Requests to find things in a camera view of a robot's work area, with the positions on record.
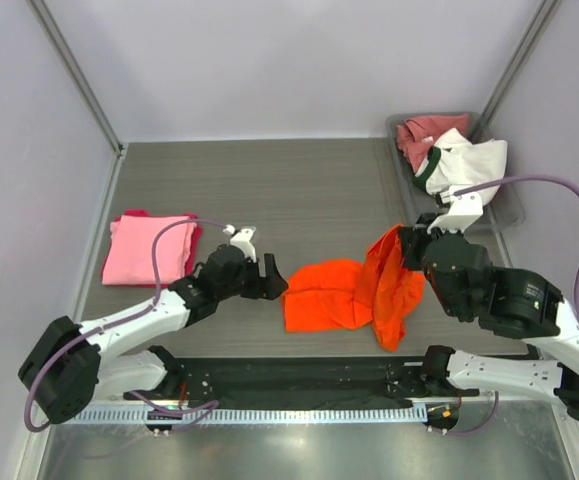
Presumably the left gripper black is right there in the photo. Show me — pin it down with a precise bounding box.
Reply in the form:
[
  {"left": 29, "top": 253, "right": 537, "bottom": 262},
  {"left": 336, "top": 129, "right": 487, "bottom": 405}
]
[{"left": 217, "top": 253, "right": 287, "bottom": 301}]

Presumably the orange t shirt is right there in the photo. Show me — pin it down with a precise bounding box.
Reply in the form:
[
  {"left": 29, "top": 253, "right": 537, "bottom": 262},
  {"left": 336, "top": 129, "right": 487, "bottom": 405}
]
[{"left": 280, "top": 225, "right": 425, "bottom": 352}]

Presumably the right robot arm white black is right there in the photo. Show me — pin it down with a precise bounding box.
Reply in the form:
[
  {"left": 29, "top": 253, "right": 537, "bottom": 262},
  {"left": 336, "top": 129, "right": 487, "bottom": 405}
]
[{"left": 398, "top": 215, "right": 579, "bottom": 422}]

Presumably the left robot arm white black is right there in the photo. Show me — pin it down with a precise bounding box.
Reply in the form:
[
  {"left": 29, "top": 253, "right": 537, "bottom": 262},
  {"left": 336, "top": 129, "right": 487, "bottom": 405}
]
[{"left": 18, "top": 245, "right": 288, "bottom": 432}]

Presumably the white t shirt green collar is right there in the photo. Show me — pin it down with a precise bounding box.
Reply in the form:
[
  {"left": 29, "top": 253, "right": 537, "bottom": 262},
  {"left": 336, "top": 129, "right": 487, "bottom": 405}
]
[{"left": 413, "top": 128, "right": 508, "bottom": 195}]

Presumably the folded magenta t shirt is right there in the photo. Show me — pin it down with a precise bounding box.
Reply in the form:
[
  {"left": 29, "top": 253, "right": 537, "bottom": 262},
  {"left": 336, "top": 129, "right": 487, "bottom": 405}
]
[{"left": 101, "top": 209, "right": 204, "bottom": 290}]

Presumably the dusty red t shirt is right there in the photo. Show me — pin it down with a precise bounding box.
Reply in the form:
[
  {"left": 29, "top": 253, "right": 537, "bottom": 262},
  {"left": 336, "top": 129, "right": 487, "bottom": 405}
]
[{"left": 396, "top": 113, "right": 470, "bottom": 173}]

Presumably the folded light pink t shirt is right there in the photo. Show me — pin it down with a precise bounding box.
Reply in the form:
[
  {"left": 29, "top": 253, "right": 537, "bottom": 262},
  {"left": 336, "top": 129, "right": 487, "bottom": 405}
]
[{"left": 101, "top": 214, "right": 195, "bottom": 287}]

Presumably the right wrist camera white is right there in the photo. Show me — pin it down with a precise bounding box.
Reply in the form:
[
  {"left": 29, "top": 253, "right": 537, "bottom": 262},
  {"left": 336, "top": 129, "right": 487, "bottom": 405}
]
[{"left": 427, "top": 187, "right": 483, "bottom": 234}]

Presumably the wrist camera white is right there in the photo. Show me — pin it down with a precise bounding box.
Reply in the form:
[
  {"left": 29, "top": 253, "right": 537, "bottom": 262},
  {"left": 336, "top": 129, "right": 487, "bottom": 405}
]
[
  {"left": 427, "top": 187, "right": 483, "bottom": 234},
  {"left": 223, "top": 224, "right": 258, "bottom": 263}
]

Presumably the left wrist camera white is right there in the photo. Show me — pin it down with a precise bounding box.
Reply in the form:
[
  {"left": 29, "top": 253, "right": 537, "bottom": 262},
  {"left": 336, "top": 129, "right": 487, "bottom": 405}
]
[{"left": 223, "top": 224, "right": 258, "bottom": 263}]

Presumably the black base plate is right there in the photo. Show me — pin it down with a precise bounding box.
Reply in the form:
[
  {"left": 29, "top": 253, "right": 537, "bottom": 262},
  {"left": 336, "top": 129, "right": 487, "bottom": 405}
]
[{"left": 158, "top": 355, "right": 480, "bottom": 435}]

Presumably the slotted cable duct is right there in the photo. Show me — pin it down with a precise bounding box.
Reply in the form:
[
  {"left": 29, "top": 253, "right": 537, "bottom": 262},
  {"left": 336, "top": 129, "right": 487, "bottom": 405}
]
[{"left": 68, "top": 404, "right": 428, "bottom": 426}]

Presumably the right aluminium corner post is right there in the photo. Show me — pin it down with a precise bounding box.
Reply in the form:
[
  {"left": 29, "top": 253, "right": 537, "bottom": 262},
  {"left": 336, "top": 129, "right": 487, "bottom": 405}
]
[{"left": 480, "top": 0, "right": 563, "bottom": 128}]

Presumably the aluminium corner post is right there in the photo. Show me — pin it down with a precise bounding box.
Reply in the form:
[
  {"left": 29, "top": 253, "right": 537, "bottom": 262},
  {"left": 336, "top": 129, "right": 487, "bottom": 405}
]
[
  {"left": 27, "top": 0, "right": 123, "bottom": 157},
  {"left": 480, "top": 0, "right": 563, "bottom": 128}
]

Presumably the left aluminium corner post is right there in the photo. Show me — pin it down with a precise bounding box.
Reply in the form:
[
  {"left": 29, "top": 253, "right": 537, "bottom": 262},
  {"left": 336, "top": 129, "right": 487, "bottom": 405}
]
[{"left": 27, "top": 0, "right": 123, "bottom": 157}]

